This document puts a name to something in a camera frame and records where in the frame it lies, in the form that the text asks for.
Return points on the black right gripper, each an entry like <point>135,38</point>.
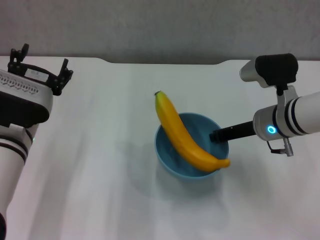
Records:
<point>237,132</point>

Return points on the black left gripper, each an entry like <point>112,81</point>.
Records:
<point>35,75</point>

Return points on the yellow banana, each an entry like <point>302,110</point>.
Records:
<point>180,135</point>

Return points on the blue bowl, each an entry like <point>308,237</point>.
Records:
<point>165,151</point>

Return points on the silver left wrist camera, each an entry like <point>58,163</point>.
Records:
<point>22,100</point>

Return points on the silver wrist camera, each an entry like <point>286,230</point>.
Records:
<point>22,100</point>
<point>272,68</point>

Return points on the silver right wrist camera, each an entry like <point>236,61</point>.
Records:
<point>272,68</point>

